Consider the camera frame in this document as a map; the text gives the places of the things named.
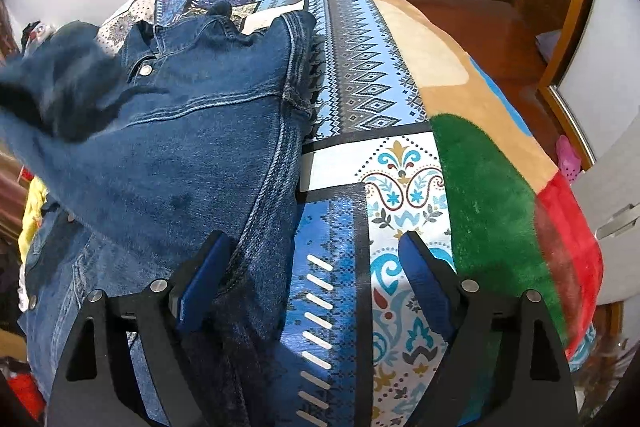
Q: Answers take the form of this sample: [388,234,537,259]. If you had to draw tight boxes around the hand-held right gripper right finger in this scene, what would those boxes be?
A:
[370,231,587,427]

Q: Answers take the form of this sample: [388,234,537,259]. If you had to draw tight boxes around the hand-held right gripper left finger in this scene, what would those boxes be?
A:
[44,230,237,427]

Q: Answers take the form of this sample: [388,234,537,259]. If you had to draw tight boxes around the blue denim jeans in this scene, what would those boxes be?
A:
[0,2,318,427]

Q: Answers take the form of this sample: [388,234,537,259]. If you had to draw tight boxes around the pile of clothes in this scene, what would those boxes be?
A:
[20,21,59,56]

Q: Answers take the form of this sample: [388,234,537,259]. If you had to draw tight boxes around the blue patterned bed sheet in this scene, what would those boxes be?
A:
[95,0,471,427]

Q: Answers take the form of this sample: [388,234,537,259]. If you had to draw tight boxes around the multicoloured fleece blanket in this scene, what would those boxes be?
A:
[347,0,605,370]

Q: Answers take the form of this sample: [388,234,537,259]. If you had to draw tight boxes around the yellow cloth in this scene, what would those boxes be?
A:
[19,177,49,267]

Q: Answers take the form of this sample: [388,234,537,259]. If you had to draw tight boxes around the pink slipper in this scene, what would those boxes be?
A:
[556,135,584,182]

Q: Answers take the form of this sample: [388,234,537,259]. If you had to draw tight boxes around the red cloth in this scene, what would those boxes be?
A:
[0,357,46,423]

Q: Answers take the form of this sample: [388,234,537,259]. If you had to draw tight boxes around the white wardrobe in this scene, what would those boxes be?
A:
[538,0,640,303]

